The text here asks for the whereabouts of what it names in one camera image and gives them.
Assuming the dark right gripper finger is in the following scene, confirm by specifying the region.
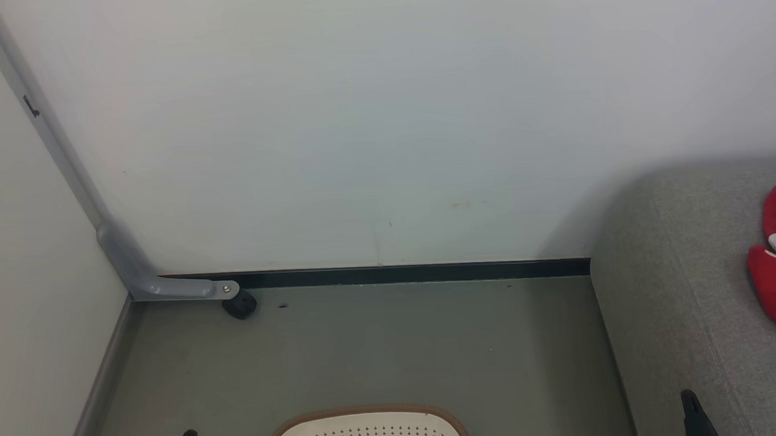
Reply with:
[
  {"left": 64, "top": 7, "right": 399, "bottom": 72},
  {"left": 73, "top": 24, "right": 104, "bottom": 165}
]
[{"left": 679, "top": 388, "right": 721, "bottom": 436}]

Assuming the grey floor skirting strip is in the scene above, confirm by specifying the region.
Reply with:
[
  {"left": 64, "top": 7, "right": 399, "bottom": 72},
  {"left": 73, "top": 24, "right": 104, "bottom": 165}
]
[{"left": 50, "top": 295, "right": 143, "bottom": 436}]

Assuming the grey fabric sofa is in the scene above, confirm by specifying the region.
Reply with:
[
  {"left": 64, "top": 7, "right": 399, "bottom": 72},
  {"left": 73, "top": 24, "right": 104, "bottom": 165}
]
[{"left": 584, "top": 157, "right": 776, "bottom": 436}]

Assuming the black caster wheel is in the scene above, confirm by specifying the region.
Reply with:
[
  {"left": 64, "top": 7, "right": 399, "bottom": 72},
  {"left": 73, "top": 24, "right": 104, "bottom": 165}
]
[{"left": 220, "top": 289, "right": 259, "bottom": 321}]

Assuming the grey metal frame leg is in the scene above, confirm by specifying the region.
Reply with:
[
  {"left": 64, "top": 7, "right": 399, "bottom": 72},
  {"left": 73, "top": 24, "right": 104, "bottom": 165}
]
[{"left": 0, "top": 0, "right": 241, "bottom": 312}]

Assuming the black wall baseboard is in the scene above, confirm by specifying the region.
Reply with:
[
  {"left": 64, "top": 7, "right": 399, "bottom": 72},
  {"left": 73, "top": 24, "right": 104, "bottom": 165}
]
[{"left": 157, "top": 254, "right": 592, "bottom": 299}]

